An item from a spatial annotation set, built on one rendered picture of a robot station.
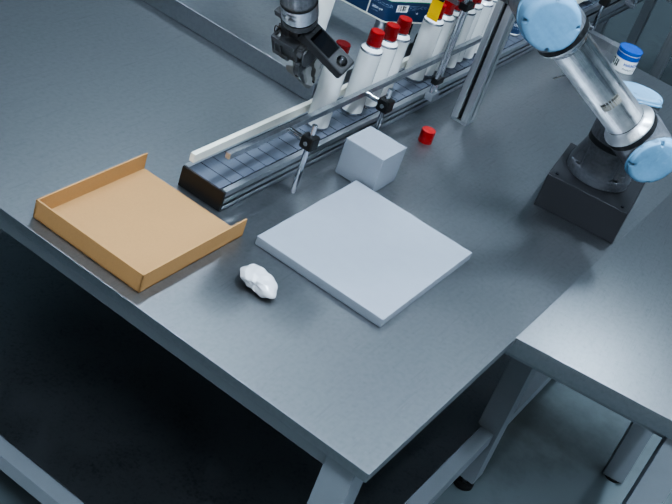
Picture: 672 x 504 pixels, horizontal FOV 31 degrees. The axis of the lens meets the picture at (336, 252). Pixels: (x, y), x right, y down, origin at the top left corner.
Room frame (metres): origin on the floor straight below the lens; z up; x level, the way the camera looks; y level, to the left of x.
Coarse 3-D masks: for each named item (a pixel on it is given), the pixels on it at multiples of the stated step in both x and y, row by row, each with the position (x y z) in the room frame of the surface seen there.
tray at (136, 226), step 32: (128, 160) 1.98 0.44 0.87; (64, 192) 1.82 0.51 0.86; (96, 192) 1.89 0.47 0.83; (128, 192) 1.93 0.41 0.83; (160, 192) 1.97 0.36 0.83; (64, 224) 1.73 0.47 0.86; (96, 224) 1.80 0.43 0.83; (128, 224) 1.83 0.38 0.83; (160, 224) 1.87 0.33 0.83; (192, 224) 1.90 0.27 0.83; (224, 224) 1.94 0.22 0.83; (96, 256) 1.70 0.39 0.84; (128, 256) 1.74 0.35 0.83; (160, 256) 1.77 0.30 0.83; (192, 256) 1.78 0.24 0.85
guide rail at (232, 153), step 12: (480, 36) 2.97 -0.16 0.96; (456, 48) 2.84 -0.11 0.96; (432, 60) 2.72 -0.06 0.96; (408, 72) 2.61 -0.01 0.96; (372, 84) 2.48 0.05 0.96; (384, 84) 2.51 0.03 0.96; (348, 96) 2.38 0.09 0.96; (360, 96) 2.42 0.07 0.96; (324, 108) 2.29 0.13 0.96; (336, 108) 2.33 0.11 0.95; (300, 120) 2.21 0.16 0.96; (312, 120) 2.25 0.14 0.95; (276, 132) 2.12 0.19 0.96; (252, 144) 2.05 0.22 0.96; (228, 156) 1.98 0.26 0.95
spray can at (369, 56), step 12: (372, 36) 2.47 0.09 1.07; (360, 48) 2.48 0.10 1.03; (372, 48) 2.47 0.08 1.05; (360, 60) 2.47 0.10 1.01; (372, 60) 2.47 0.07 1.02; (360, 72) 2.46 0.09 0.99; (372, 72) 2.47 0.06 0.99; (348, 84) 2.48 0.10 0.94; (360, 84) 2.46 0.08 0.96; (348, 108) 2.46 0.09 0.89; (360, 108) 2.47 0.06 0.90
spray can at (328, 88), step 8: (344, 40) 2.38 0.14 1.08; (344, 48) 2.35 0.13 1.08; (328, 72) 2.34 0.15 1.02; (320, 80) 2.35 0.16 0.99; (328, 80) 2.34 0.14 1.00; (336, 80) 2.34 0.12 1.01; (320, 88) 2.35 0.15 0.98; (328, 88) 2.34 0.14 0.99; (336, 88) 2.35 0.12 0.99; (320, 96) 2.34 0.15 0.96; (328, 96) 2.34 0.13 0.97; (336, 96) 2.35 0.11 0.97; (312, 104) 2.35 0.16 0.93; (320, 104) 2.34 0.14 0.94; (328, 104) 2.34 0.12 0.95; (320, 120) 2.34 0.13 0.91; (328, 120) 2.35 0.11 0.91; (320, 128) 2.34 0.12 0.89
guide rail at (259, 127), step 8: (408, 56) 2.80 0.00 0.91; (344, 88) 2.51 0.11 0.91; (304, 104) 2.37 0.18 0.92; (288, 112) 2.31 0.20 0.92; (296, 112) 2.34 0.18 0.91; (304, 112) 2.37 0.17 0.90; (264, 120) 2.24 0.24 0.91; (272, 120) 2.25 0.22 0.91; (280, 120) 2.28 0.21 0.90; (248, 128) 2.18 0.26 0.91; (256, 128) 2.20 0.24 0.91; (264, 128) 2.23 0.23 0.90; (232, 136) 2.13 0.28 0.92; (240, 136) 2.15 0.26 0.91; (248, 136) 2.18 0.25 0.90; (216, 144) 2.08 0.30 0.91; (224, 144) 2.10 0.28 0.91; (232, 144) 2.13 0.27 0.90; (192, 152) 2.02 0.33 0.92; (200, 152) 2.03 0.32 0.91; (208, 152) 2.05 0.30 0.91; (216, 152) 2.08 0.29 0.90; (192, 160) 2.01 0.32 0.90
